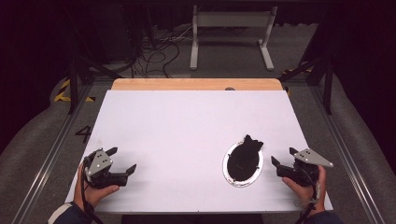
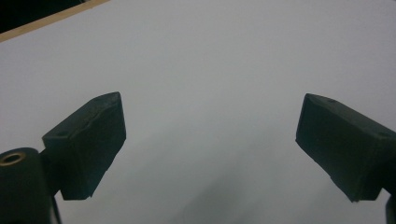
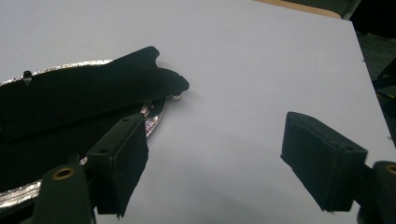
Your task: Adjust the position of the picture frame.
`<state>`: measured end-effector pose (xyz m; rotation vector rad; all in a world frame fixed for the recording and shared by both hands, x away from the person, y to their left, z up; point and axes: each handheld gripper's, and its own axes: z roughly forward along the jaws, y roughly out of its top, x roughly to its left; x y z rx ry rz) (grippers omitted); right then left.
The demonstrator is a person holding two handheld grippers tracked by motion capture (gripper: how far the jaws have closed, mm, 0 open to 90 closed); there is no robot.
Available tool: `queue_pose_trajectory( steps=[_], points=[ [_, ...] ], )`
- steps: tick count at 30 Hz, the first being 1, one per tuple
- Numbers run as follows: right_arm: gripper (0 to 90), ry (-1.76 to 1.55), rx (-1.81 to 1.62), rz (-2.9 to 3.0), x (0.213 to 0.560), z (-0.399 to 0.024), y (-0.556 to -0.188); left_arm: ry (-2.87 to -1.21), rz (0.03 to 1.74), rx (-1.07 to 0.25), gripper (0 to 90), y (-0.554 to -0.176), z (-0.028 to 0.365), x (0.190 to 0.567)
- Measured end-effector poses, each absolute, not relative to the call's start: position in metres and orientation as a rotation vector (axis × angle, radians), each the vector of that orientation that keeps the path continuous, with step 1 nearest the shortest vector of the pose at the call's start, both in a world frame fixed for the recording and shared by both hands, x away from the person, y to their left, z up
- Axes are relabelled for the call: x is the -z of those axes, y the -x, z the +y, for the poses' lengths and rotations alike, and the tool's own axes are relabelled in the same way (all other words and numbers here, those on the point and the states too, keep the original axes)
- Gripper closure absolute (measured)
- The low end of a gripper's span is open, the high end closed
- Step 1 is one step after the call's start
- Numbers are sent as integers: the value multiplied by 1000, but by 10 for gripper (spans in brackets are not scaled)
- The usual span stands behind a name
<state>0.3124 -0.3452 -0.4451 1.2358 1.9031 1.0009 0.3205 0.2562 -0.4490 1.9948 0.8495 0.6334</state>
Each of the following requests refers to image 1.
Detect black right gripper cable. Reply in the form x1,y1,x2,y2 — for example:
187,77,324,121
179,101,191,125
294,167,321,224

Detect person's left hand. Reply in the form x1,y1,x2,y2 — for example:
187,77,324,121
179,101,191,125
73,162,120,213

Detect wooden table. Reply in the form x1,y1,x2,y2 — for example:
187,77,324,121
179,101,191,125
111,77,284,91

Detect white table board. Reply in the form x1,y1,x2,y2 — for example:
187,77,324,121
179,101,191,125
64,90,334,214

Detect white metal stand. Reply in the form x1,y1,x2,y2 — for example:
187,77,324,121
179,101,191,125
190,4,278,72

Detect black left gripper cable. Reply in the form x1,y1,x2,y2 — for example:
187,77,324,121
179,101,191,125
79,157,105,224

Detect oval silver photo frame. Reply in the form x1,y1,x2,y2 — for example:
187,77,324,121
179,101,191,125
221,133,265,189

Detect black metal stand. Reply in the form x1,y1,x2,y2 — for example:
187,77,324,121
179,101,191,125
64,6,122,115
278,12,335,116

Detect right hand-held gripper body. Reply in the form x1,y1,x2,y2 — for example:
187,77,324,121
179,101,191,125
276,147,334,188

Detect black floor cables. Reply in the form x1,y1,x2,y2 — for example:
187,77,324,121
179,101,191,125
130,26,194,78

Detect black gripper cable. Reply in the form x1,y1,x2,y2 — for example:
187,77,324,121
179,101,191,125
294,167,321,224
79,157,105,224

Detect aluminium floor rail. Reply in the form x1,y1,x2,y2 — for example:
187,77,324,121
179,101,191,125
309,83,387,224
10,82,94,224

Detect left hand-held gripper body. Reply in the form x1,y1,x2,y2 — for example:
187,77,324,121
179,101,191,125
83,147,129,189

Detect person's right hand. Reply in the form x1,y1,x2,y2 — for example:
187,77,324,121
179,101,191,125
282,164,327,217

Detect yellow black floor tape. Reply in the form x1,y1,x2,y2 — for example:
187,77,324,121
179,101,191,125
53,78,96,103

